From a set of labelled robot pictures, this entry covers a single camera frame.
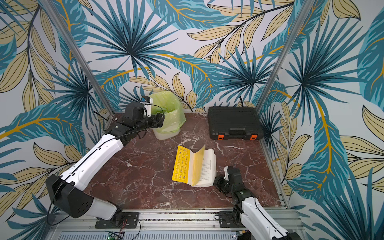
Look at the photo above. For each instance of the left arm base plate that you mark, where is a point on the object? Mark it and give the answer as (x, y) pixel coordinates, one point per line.
(125, 220)

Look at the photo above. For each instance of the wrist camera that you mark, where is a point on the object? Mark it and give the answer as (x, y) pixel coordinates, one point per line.
(226, 176)
(147, 102)

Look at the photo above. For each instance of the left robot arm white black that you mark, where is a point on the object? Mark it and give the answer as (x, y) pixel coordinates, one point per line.
(66, 191)

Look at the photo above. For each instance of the aluminium front rail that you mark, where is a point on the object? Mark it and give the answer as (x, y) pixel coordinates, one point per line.
(195, 224)

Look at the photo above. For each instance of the yellow cover book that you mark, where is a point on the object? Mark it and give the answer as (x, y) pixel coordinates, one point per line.
(195, 169)

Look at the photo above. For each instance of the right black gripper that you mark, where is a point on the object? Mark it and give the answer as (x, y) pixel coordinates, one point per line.
(221, 183)

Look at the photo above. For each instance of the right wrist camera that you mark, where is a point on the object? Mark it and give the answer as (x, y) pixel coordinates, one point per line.
(226, 176)

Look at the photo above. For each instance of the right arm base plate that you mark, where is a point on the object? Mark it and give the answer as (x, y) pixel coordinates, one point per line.
(236, 219)

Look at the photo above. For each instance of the white bin green bag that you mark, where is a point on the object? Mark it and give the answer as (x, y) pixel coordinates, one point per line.
(168, 104)

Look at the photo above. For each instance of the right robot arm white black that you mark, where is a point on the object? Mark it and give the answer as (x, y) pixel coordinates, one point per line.
(247, 211)

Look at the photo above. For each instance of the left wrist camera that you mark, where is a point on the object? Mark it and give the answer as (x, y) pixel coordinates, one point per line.
(147, 102)

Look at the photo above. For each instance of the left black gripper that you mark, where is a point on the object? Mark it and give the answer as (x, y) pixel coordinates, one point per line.
(157, 121)

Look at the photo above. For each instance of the black plastic tool case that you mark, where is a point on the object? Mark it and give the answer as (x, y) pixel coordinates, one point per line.
(234, 123)

